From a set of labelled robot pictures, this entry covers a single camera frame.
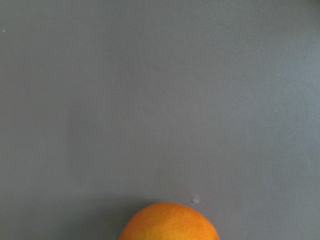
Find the orange mandarin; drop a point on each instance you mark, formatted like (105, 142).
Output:
(168, 221)

